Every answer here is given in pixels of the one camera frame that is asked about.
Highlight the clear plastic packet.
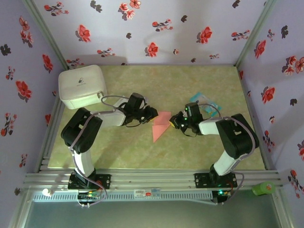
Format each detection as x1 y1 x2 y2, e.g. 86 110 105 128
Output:
113 95 130 111

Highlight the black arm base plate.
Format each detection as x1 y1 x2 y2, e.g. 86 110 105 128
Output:
194 172 238 190
68 173 112 190

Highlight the white zip case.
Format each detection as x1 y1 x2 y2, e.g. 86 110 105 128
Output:
58 64 108 110

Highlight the pink cloth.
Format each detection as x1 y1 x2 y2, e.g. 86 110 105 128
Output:
152 111 172 143

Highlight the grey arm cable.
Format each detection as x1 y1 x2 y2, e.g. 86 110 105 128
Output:
196 102 261 206
68 95 131 208

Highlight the aluminium frame leg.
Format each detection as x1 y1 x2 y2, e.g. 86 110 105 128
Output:
8 190 34 228
270 190 296 228

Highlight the long aluminium frame rail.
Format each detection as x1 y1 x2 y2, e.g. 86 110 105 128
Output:
23 169 285 190

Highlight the green bottle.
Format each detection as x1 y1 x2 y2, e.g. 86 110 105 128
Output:
252 181 277 196

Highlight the small controller board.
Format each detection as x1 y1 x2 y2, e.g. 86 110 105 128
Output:
77 190 102 200
212 189 232 198

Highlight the aluminium side rail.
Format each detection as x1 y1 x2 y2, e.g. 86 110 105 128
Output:
35 95 66 173
237 66 278 171

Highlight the grey slotted cable duct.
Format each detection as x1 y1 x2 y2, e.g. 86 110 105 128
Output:
31 191 214 203

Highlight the blue printed packet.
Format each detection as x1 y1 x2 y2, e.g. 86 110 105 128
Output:
190 92 223 117

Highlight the aluminium frame post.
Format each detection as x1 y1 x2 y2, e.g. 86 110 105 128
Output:
22 0 70 70
234 0 278 67

